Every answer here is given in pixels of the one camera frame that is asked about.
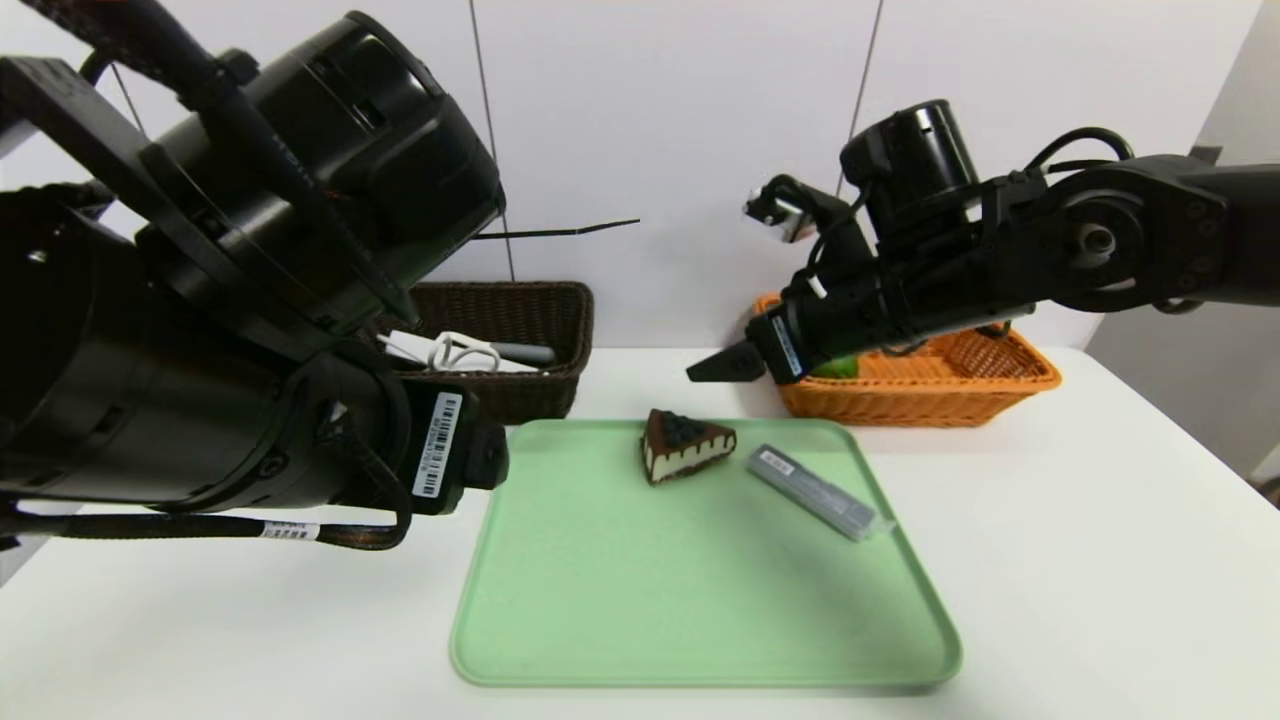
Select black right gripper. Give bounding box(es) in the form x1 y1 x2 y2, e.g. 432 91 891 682
686 266 895 386

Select chocolate blueberry cake slice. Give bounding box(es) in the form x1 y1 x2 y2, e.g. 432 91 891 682
640 408 738 486

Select grey pencil lead case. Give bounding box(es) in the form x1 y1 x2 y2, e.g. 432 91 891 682
747 444 898 543

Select white power strip with cord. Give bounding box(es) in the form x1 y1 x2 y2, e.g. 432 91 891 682
378 330 541 375

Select dark brown wicker basket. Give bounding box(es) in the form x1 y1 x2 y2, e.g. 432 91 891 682
385 281 596 425

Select orange wicker basket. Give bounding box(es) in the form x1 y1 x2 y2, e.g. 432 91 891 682
752 292 1063 429

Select light green plastic tray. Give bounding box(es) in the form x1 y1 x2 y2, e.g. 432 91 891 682
450 418 963 688

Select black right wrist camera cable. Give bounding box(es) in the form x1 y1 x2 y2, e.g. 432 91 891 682
803 195 873 301

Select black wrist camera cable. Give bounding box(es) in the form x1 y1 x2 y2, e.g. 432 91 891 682
803 195 873 301
20 0 416 321

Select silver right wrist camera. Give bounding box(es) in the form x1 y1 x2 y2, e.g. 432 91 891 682
743 187 813 243

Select thin black cable tie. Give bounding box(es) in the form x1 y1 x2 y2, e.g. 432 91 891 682
470 219 642 242

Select black left wrist camera cable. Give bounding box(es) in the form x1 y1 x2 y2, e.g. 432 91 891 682
20 0 416 321

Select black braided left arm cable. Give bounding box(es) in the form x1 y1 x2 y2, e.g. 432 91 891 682
0 400 413 553

